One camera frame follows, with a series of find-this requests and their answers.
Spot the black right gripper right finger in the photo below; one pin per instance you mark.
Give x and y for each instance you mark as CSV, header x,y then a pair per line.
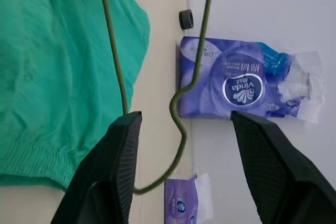
x,y
283,182

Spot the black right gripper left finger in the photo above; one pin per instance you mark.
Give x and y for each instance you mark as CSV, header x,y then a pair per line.
x,y
105,171

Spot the green shorts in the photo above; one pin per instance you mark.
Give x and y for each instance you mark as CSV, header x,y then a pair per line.
x,y
57,77

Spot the small purple tissue pack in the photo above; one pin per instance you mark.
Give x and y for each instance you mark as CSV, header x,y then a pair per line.
x,y
181,203

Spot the large purple tissue pack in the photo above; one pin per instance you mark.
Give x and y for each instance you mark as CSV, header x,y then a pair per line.
x,y
236,82

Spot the dark grey tape roll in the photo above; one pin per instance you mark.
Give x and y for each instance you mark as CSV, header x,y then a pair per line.
x,y
187,19

